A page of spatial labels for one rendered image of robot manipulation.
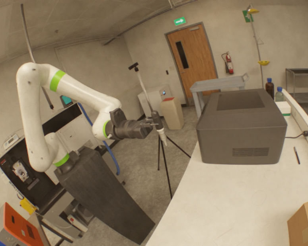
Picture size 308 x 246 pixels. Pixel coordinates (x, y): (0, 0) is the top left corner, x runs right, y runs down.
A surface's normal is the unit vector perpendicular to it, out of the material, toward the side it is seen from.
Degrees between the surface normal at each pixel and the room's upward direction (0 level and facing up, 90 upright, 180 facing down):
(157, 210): 0
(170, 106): 85
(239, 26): 90
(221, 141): 90
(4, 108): 90
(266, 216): 0
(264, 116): 58
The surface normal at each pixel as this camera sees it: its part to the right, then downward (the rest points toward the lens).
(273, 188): -0.33, -0.85
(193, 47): -0.47, 0.52
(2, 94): 0.82, -0.04
